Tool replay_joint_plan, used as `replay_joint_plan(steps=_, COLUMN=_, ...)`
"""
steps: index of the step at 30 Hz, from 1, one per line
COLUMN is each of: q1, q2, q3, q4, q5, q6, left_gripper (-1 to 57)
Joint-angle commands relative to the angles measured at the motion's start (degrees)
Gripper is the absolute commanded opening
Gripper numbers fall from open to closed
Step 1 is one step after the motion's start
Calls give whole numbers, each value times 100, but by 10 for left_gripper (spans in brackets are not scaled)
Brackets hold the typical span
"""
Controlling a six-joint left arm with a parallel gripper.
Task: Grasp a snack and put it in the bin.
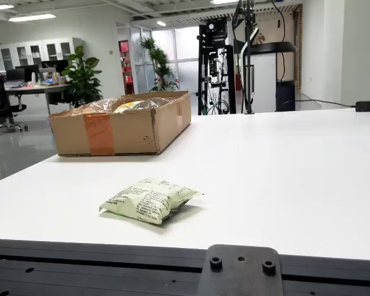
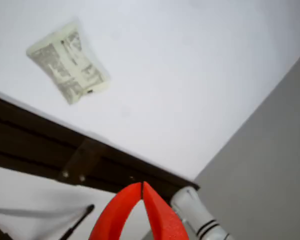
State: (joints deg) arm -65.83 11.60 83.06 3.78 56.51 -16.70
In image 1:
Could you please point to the pale green snack packet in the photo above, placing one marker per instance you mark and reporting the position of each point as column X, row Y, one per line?
column 142, row 200

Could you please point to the yellow snack packet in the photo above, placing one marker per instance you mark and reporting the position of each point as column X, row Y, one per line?
column 124, row 107

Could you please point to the dark blue bin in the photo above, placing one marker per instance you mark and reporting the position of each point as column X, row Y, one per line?
column 285, row 97

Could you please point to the brown cardboard box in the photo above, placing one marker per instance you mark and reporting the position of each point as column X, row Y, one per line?
column 132, row 135

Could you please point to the tall slender potted plant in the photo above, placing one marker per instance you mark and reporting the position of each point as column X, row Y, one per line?
column 160, row 61

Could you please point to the black pole stand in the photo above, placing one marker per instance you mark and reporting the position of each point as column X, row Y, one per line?
column 249, row 77

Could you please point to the packets inside box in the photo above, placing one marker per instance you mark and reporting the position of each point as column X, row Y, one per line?
column 95, row 106

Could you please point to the white kiosk with black top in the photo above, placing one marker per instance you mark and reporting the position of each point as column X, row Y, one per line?
column 265, row 80

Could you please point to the red display shelf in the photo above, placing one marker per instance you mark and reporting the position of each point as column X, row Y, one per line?
column 124, row 61

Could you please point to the black equipment rack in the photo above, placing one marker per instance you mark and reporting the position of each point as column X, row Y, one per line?
column 216, row 34

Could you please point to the broad-leaf potted plant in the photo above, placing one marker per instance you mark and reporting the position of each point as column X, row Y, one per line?
column 83, row 77

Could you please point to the black mounting plate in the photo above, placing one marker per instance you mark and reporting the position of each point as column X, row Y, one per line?
column 240, row 277

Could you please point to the black computer monitor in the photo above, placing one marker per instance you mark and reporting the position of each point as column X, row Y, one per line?
column 14, row 75
column 57, row 65
column 31, row 71

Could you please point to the grey office desk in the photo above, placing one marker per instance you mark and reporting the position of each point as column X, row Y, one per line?
column 34, row 89

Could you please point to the white bottle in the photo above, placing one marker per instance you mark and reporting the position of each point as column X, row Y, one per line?
column 33, row 78

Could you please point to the black power adapter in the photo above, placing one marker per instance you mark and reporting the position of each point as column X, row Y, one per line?
column 368, row 106

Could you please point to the black office chair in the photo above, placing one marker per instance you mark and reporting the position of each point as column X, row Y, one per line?
column 0, row 101

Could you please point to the long ceiling light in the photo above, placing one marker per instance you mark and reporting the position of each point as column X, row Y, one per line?
column 0, row 7
column 31, row 17

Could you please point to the black aluminium rail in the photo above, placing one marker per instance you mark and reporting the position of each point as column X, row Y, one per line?
column 80, row 271

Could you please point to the white glass-door wall cabinets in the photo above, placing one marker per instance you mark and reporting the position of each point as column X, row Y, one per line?
column 55, row 49

